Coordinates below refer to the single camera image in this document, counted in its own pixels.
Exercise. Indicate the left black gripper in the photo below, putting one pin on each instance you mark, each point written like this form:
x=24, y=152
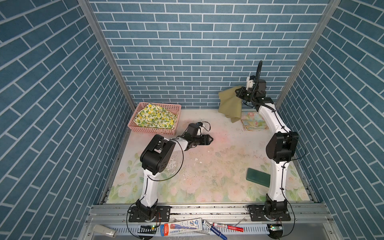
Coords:
x=206, y=142

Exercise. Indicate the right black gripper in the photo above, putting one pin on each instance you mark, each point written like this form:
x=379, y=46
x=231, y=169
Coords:
x=243, y=91

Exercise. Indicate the olive green skirt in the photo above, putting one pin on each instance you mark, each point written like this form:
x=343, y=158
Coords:
x=230, y=104

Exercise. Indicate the pastel floral skirt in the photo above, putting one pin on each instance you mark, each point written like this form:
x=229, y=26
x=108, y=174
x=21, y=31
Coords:
x=253, y=121

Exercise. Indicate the lemon print skirt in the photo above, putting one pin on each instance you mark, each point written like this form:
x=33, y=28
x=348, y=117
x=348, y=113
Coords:
x=154, y=116

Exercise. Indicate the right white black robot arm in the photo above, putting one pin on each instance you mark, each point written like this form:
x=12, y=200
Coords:
x=281, y=147

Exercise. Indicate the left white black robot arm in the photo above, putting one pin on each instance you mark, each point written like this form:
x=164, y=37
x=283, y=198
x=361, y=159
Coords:
x=157, y=154

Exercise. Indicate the pink plastic basket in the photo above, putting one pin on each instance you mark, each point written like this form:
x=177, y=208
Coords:
x=175, y=109

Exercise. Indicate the dark green rectangular block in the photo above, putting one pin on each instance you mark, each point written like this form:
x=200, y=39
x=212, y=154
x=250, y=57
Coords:
x=258, y=177

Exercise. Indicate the white red blue box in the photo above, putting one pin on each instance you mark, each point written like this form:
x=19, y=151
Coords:
x=181, y=227

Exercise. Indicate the red white marker pen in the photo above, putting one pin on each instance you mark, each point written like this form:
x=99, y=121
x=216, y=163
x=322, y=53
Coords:
x=229, y=227

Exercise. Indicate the blue marker pen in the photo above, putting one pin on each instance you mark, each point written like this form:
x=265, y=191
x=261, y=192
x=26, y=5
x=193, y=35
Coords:
x=214, y=230

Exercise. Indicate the beige plastic piece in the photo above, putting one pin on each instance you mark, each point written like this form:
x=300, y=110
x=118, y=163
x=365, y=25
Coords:
x=104, y=231

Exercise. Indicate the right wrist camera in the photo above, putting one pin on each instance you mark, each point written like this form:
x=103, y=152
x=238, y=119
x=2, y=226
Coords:
x=250, y=82

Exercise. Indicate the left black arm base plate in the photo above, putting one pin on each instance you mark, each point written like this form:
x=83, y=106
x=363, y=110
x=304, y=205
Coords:
x=145, y=214

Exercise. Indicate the aluminium front rail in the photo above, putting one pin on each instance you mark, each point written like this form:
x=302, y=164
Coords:
x=309, y=221

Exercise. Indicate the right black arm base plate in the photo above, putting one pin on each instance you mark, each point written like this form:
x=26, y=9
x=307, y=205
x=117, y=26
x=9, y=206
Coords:
x=259, y=213

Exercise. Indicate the right corner aluminium post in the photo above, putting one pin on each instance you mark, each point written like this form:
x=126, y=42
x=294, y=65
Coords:
x=317, y=32

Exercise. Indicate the corner aluminium post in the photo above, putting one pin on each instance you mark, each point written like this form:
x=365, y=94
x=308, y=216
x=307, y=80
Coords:
x=317, y=32
x=93, y=22

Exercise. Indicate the left corner aluminium post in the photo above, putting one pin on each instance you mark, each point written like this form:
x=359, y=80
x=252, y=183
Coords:
x=93, y=22

